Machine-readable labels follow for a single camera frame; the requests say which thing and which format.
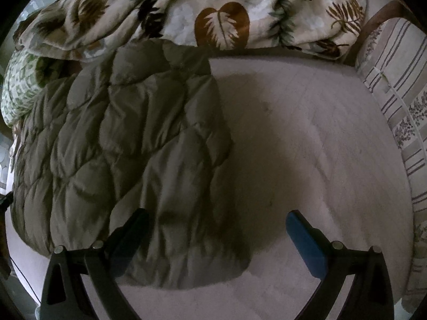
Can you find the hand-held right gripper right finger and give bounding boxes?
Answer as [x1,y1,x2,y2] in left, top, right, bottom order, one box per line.
[286,209,396,320]

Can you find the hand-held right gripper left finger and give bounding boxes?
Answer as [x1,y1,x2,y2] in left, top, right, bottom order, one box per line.
[40,207,151,320]

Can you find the olive quilted comforter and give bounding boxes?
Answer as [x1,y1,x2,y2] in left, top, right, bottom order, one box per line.
[10,39,251,290]

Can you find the bed with pale sheet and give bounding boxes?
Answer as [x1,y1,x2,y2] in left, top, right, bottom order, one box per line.
[5,57,417,320]

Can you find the green patterned pillow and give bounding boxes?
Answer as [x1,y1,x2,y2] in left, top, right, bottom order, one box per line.
[1,51,69,128]

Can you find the striped pillow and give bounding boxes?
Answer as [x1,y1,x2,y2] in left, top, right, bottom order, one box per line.
[354,18,427,311]

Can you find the brown wooden bed frame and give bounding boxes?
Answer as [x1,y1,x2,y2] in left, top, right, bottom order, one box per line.
[343,0,412,68]

